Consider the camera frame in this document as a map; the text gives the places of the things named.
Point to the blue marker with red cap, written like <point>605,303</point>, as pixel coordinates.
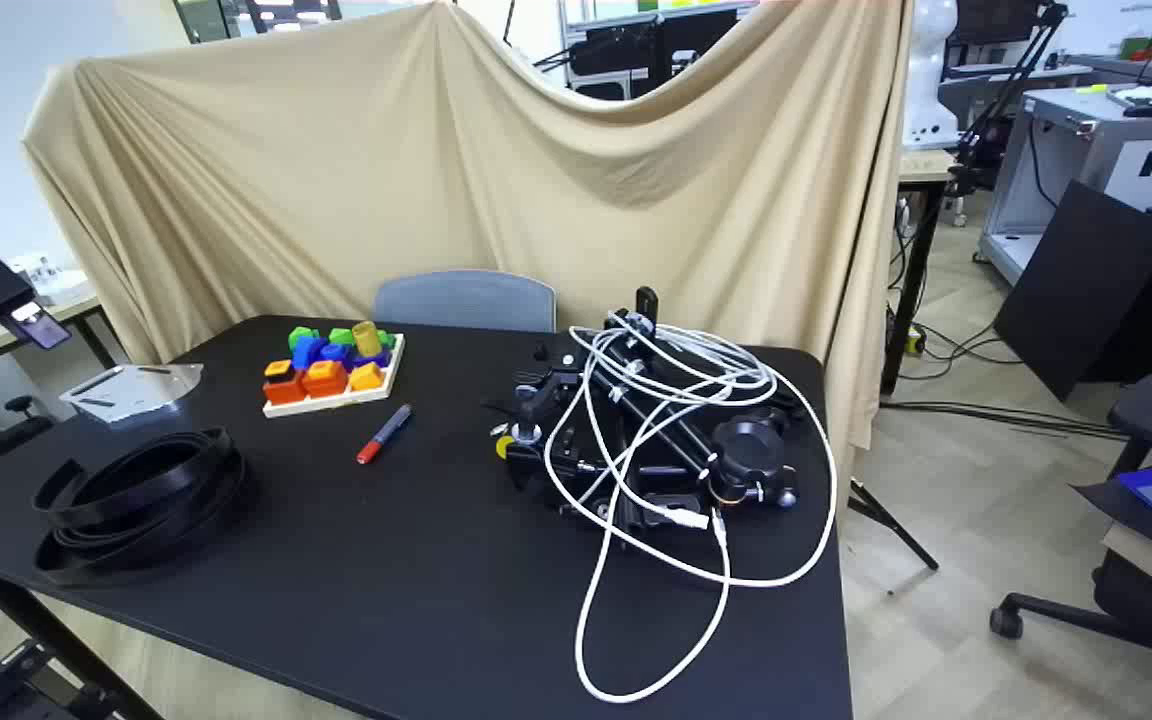
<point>387,435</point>

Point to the light wooden side desk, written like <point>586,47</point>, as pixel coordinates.
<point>18,323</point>

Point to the small white box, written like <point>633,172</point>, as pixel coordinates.
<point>59,278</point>

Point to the red orange toy block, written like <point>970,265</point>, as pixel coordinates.
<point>282,385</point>

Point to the green toy block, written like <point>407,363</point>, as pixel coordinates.
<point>303,336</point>

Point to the blue toy block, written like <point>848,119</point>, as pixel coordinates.
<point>310,354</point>

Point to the orange round toy block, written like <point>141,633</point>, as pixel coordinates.
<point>326,377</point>

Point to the colourful wooden toy block set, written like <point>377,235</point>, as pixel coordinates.
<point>334,399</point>

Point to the olive yellow toy block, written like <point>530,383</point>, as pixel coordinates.
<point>364,336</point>

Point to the grey blue chair back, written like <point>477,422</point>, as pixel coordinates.
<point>467,303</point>

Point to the beige cloth backdrop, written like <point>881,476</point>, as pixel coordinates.
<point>468,172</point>

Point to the black background desk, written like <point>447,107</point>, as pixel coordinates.
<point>648,47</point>

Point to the black equipment pile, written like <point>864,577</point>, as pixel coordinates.
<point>748,452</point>

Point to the black tripod leg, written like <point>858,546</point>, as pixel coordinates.
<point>894,524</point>

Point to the wooden side table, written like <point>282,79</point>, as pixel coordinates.
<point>924,172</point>

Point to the white machine in background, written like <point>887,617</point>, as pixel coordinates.
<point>931,67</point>

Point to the black articulated stand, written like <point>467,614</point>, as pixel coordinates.
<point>1002,93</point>

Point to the black leaning panel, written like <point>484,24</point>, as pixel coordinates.
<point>1083,285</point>

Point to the grey metal cabinet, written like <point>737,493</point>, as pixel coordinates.
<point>1110,147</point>

